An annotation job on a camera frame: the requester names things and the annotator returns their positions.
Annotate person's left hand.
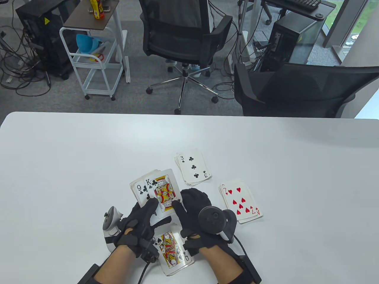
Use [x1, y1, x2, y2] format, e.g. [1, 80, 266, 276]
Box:
[114, 198, 172, 261]

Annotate person's right hand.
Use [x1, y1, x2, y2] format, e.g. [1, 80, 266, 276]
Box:
[172, 188, 234, 251]

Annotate face clubs playing card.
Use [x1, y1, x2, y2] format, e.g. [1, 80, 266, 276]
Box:
[144, 169, 182, 219]

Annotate deck of playing cards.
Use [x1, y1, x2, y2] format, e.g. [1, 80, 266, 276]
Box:
[130, 169, 182, 220]

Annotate pile of clubs cards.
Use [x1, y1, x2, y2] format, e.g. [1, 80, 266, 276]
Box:
[174, 149, 212, 186]

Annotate pile of spades cards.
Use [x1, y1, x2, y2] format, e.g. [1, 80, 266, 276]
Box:
[151, 229, 195, 276]

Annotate pile of hearts cards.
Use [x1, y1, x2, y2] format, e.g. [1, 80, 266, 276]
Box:
[219, 178, 263, 224]

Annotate person's left forearm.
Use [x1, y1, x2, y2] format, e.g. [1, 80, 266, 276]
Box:
[94, 246, 136, 284]

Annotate person's right forearm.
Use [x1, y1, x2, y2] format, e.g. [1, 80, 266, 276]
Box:
[198, 247, 245, 284]

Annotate black forearm sensor box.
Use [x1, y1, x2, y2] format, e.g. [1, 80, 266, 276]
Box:
[78, 264, 99, 284]
[241, 256, 262, 284]

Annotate grey white handheld controller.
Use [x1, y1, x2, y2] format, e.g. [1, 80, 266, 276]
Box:
[198, 206, 237, 243]
[103, 206, 124, 252]

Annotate black mesh office chair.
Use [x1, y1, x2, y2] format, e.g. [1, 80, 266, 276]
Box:
[234, 63, 379, 118]

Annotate black chair with chrome base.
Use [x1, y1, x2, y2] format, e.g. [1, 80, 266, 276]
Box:
[138, 0, 233, 115]

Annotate white rolling cart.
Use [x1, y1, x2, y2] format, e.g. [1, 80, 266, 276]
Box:
[59, 26, 125, 101]

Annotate white metal stand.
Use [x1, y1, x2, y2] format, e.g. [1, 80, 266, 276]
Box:
[235, 0, 261, 70]

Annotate black computer tower glass panel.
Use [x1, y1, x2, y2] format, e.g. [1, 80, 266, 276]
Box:
[261, 13, 326, 72]

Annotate blue plastic funnel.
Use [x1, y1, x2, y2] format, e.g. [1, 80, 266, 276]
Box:
[76, 33, 99, 54]

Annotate black chair leg with castor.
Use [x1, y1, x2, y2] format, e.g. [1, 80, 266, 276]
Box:
[262, 4, 289, 25]

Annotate black computer tower yellow sticker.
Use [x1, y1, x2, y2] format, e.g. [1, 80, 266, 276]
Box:
[15, 0, 80, 80]

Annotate white side table brown top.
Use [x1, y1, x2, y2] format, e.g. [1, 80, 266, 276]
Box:
[64, 0, 131, 84]

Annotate yellow bottle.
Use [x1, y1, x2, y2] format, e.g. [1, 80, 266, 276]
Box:
[90, 0, 101, 20]

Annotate black keyboard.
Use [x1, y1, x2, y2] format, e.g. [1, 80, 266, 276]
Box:
[277, 0, 322, 12]

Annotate dark grey desk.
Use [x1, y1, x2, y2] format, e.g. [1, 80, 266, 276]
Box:
[261, 0, 336, 20]

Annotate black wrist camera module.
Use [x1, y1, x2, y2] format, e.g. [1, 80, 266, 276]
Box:
[184, 240, 202, 257]
[139, 239, 160, 263]

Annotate black glove cable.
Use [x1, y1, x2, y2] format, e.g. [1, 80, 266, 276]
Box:
[138, 262, 150, 284]
[232, 234, 248, 258]

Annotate tangle of black floor cables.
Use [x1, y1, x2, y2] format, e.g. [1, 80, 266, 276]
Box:
[0, 18, 53, 96]

